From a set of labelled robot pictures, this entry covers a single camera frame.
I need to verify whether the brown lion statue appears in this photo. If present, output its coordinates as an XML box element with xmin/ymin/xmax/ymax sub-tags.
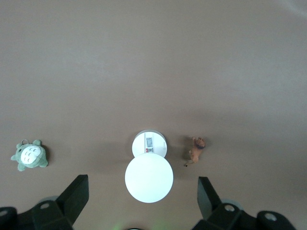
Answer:
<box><xmin>183</xmin><ymin>136</ymin><xmax>207</xmax><ymax>168</ymax></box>

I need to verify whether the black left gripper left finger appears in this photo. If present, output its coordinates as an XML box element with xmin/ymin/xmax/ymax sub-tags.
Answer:
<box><xmin>18</xmin><ymin>174</ymin><xmax>90</xmax><ymax>230</ymax></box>

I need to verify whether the grey-green totoro plush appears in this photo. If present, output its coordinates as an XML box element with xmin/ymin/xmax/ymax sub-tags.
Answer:
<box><xmin>10</xmin><ymin>139</ymin><xmax>49</xmax><ymax>172</ymax></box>

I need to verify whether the white round desk lamp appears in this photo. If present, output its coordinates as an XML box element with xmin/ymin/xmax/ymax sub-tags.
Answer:
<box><xmin>124</xmin><ymin>129</ymin><xmax>174</xmax><ymax>205</ymax></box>

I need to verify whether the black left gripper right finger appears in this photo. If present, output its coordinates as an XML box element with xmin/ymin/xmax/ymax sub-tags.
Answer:
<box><xmin>193</xmin><ymin>176</ymin><xmax>257</xmax><ymax>230</ymax></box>

